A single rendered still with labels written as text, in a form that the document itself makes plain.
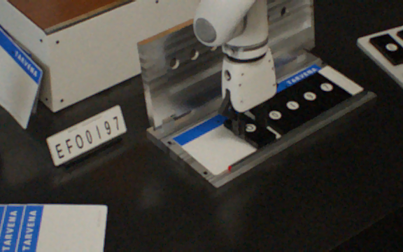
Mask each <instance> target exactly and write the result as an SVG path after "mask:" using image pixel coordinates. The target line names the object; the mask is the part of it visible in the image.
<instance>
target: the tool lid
mask: <svg viewBox="0 0 403 252"><path fill-rule="evenodd" d="M283 7H285V14H284V15H283V16H281V9H282V8H283ZM267 15H268V16H269V20H268V22H267V25H268V40H269V50H270V53H271V56H272V59H273V63H274V69H275V71H278V70H279V69H282V68H283V63H285V62H287V61H289V60H291V59H292V58H293V57H295V56H297V55H298V51H299V50H301V49H302V48H306V49H311V48H313V47H315V42H314V26H313V0H267ZM193 21H194V18H192V19H190V20H188V21H185V22H183V23H180V24H178V25H176V26H174V27H172V28H169V29H167V30H165V31H163V32H161V33H158V34H156V35H154V36H151V37H149V38H147V39H145V40H142V41H140V42H138V43H136V44H137V49H138V54H139V62H140V67H141V75H142V79H143V88H144V92H145V98H146V106H147V110H148V119H149V123H150V126H152V127H159V126H160V125H162V120H164V119H165V118H168V117H169V116H174V117H176V118H177V117H178V116H180V115H182V114H184V113H186V112H188V111H190V110H191V111H192V112H191V114H194V113H196V112H198V111H200V110H202V109H204V108H206V107H207V106H210V105H212V104H214V103H215V98H216V97H217V96H219V95H221V94H222V69H223V62H224V58H225V57H226V53H225V52H223V49H222V45H219V46H214V48H213V49H212V50H210V49H209V46H208V45H205V44H203V43H202V42H201V41H200V40H199V39H198V38H197V36H196V35H195V31H194V27H193ZM192 49H195V50H196V55H195V56H194V57H193V58H192V59H190V52H191V50H192ZM173 58H176V66H175V67H174V68H171V67H170V63H171V60H172V59H173Z"/></svg>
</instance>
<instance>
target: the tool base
mask: <svg viewBox="0 0 403 252"><path fill-rule="evenodd" d="M311 51H312V48H311V49H307V50H304V49H301V50H299V51H298V55H297V56H295V57H293V58H292V59H290V60H289V61H287V62H285V63H283V68H282V69H279V70H278V71H275V75H276V82H277V83H278V82H280V81H281V80H283V79H285V78H287V77H289V76H291V75H293V74H295V73H297V72H298V71H301V70H302V69H305V68H307V67H309V66H311V65H312V64H317V65H318V66H320V67H322V68H323V69H324V68H325V67H327V66H329V65H328V64H326V63H325V64H321V62H323V61H322V60H320V58H319V57H316V56H314V55H312V54H311V53H310V52H311ZM377 97H378V96H376V95H375V94H374V93H372V92H368V93H367V94H366V95H365V96H363V97H361V98H359V99H357V100H356V101H354V102H353V103H351V104H349V105H348V106H345V107H343V108H342V109H340V110H338V111H337V112H335V113H333V114H332V115H329V116H328V117H326V118H324V119H323V120H321V121H319V122H317V123H316V124H315V125H312V126H310V127H309V128H306V129H304V130H302V131H301V132H299V133H297V134H296V135H294V136H292V137H290V138H289V139H286V140H285V141H283V142H282V143H280V144H278V145H277V146H274V147H273V148H271V149H269V150H268V151H266V152H264V153H263V154H261V155H259V156H257V157H255V158H253V159H252V160H250V161H248V162H247V163H245V164H243V165H241V166H240V167H238V168H236V169H235V170H233V171H229V170H226V171H224V172H223V173H221V174H219V175H217V176H215V175H213V174H212V173H211V172H210V171H209V170H207V169H206V168H205V167H204V166H202V165H201V164H200V163H199V162H198V161H196V160H195V159H194V158H193V157H192V156H191V155H189V154H188V153H187V152H185V151H184V150H183V149H182V148H181V147H180V146H179V145H178V144H177V143H176V142H175V141H173V139H172V138H173V137H174V136H176V135H178V134H180V133H181V132H184V131H185V130H187V129H189V128H191V127H194V126H196V125H198V124H200V123H202V122H204V121H205V120H208V119H209V118H212V117H213V116H216V115H217V114H218V111H219V108H220V106H221V104H222V101H223V94H221V95H219V96H217V97H216V98H215V103H214V104H212V105H210V106H207V107H206V108H204V109H202V110H200V111H198V112H196V113H194V114H191V112H192V111H191V110H190V111H188V112H186V113H184V114H182V115H180V116H178V117H177V118H176V117H174V116H173V117H171V116H169V117H168V118H165V119H164V120H162V125H160V126H159V127H150V128H148V129H147V130H146V136H147V137H148V138H149V139H150V140H151V141H152V142H153V143H154V144H155V145H156V146H158V147H159V148H160V149H161V150H163V151H164V152H165V153H166V154H167V155H168V156H169V157H170V158H172V159H173V160H174V161H175V162H177V163H178V164H179V166H180V167H182V168H183V169H184V170H185V171H186V172H187V173H188V174H189V175H191V176H192V177H194V178H195V179H197V180H198V182H200V183H201V184H202V185H203V186H204V187H206V188H207V189H208V190H209V191H211V192H212V193H213V194H214V195H215V196H219V195H220V194H222V193H223V192H225V191H227V190H229V189H230V188H232V187H233V186H235V185H236V184H238V183H240V182H242V181H243V180H246V179H248V178H250V177H251V176H253V175H254V174H256V173H258V172H260V171H262V170H263V169H265V168H266V167H268V166H269V165H272V164H273V163H275V162H277V161H278V160H280V159H281V158H284V157H285V156H286V155H289V154H290V153H292V152H294V151H295V150H297V149H298V148H301V147H302V146H304V145H306V144H307V143H309V142H310V141H313V140H314V139H316V138H318V137H319V136H321V135H322V134H324V133H326V132H328V131H330V130H331V129H334V128H335V127H337V126H339V125H341V124H342V123H344V122H346V121H347V120H349V119H351V118H353V117H354V116H356V115H357V114H359V113H361V112H363V111H365V110H366V109H368V108H369V107H371V106H373V105H375V103H376V98H377ZM168 141H171V142H172V144H168V143H167V142H168ZM204 172H207V173H208V174H207V175H204V174H203V173H204Z"/></svg>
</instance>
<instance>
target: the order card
mask: <svg viewBox="0 0 403 252"><path fill-rule="evenodd" d="M125 131H126V128H125V124H124V121H123V119H122V114H121V111H120V107H119V106H115V107H113V108H111V109H109V110H107V111H105V112H103V113H100V114H99V115H96V116H95V117H93V118H90V119H88V120H86V121H84V122H82V123H80V124H78V125H76V126H73V127H71V128H69V129H66V130H64V131H62V132H59V133H57V134H55V135H53V136H51V137H49V138H48V139H47V140H48V144H49V147H50V150H51V153H52V157H53V160H54V162H55V165H59V164H61V163H63V162H65V161H67V160H69V159H71V158H73V157H75V156H77V155H79V154H81V153H83V152H85V151H87V150H89V149H91V148H93V147H95V146H97V145H99V144H101V143H103V142H105V141H107V140H109V139H111V138H113V137H115V136H117V135H119V134H121V133H123V132H125Z"/></svg>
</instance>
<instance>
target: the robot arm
mask: <svg viewBox="0 0 403 252"><path fill-rule="evenodd" d="M193 27H194V31H195V35H196V36H197V38H198V39H199V40H200V41H201V42H202V43H203V44H205V45H207V46H221V45H222V49H223V52H224V53H226V57H225V58H224V62H223V69H222V94H223V101H222V104H221V106H220V108H219V111H218V113H219V114H220V115H222V116H225V117H227V118H229V119H231V120H232V127H233V134H234V135H235V136H237V137H239V138H240V139H243V140H245V139H246V137H247V136H246V122H244V121H243V115H244V111H247V110H248V109H251V108H252V107H254V112H255V121H256V122H258V123H259V124H261V125H263V126H264V127H269V123H268V110H267V109H269V107H270V101H271V99H272V97H273V96H274V94H275V93H276V89H277V88H278V83H277V82H276V75H275V69H274V63H273V59H272V56H271V53H270V50H269V40H268V25H267V0H200V2H199V5H198V7H197V9H196V12H195V16H194V21H193ZM229 106H230V108H229ZM236 110H237V111H238V115H236V114H235V113H236Z"/></svg>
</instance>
